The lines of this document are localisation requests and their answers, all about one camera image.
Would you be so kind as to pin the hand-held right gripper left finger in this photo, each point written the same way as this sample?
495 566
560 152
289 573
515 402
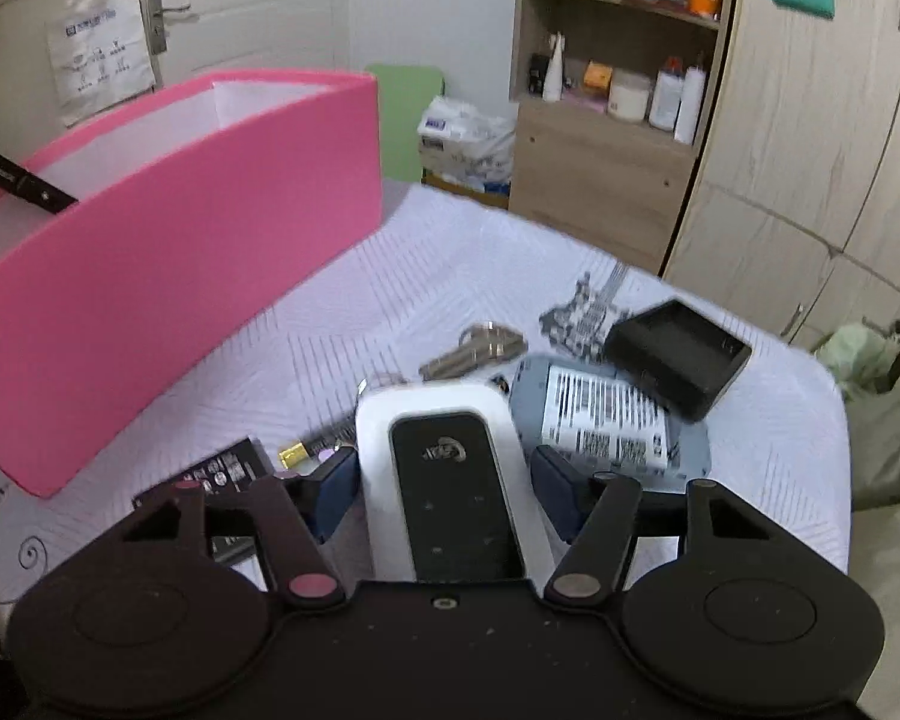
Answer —
334 491

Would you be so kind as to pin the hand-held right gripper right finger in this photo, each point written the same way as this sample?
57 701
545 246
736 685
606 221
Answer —
555 491

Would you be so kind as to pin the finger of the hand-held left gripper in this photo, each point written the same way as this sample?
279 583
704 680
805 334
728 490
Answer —
26 184

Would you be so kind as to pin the white and black pocket device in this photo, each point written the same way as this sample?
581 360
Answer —
450 480

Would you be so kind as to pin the pink storage box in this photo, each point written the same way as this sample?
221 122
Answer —
180 255

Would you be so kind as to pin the black charger cradle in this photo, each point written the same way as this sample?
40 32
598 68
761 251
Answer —
682 360

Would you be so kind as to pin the yellow lipstick tube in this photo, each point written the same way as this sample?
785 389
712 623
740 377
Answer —
294 454

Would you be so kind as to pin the grey packet with white label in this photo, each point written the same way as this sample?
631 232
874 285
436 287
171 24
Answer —
607 412

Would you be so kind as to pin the white printed bag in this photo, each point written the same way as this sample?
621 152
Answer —
97 60

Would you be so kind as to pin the silver keys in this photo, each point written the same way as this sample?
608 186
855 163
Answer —
480 349

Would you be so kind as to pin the white quilted bed cover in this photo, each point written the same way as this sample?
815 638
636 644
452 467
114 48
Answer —
435 277

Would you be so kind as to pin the white door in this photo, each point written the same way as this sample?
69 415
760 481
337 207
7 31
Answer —
255 7

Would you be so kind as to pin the wooden shelf unit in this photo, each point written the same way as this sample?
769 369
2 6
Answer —
600 180

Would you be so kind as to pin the cardboard box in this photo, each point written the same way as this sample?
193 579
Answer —
457 191

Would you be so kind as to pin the pale green cloth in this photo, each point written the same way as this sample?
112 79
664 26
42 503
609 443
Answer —
862 360

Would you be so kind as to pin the tissue pack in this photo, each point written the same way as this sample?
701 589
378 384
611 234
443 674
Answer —
465 135

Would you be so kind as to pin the green folding board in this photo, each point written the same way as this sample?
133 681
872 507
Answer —
405 97

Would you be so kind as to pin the white round jar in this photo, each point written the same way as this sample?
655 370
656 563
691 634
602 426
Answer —
629 99

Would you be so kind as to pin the white bottle with blue label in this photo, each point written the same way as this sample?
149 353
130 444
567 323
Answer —
665 101

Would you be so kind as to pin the slim white bottle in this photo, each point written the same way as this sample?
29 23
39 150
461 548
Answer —
690 105

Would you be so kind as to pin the white spray bottle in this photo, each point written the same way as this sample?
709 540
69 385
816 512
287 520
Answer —
553 75

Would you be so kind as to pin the orange box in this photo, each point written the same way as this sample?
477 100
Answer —
598 76

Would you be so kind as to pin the wooden wardrobe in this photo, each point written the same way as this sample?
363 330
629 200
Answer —
817 150

